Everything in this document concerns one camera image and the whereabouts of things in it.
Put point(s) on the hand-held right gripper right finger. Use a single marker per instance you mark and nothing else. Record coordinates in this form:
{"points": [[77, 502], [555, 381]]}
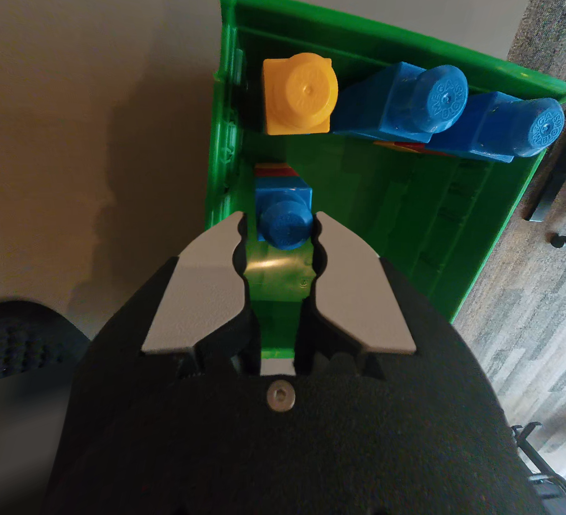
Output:
{"points": [[358, 298]]}

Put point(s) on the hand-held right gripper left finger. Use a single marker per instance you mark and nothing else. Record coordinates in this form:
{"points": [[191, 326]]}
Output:
{"points": [[194, 298]]}

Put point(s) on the green plastic bin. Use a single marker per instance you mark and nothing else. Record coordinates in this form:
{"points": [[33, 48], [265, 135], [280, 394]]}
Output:
{"points": [[376, 214]]}

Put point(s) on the blue mega block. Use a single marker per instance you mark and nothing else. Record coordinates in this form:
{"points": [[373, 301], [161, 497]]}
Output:
{"points": [[499, 130], [283, 214], [398, 103]]}

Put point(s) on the red mega block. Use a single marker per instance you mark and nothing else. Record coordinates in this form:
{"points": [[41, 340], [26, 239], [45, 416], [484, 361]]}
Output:
{"points": [[276, 172], [411, 146]]}

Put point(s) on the yellow mega block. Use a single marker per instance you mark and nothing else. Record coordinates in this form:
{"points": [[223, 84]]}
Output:
{"points": [[300, 95]]}

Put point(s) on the black round mat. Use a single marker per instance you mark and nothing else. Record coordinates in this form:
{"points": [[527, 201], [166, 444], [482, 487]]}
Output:
{"points": [[31, 338]]}

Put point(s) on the black office chair base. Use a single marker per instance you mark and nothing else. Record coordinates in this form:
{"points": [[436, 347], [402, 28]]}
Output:
{"points": [[546, 196]]}

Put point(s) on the black metal frame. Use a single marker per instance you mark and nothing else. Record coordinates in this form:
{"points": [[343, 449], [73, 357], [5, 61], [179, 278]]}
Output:
{"points": [[537, 448]]}

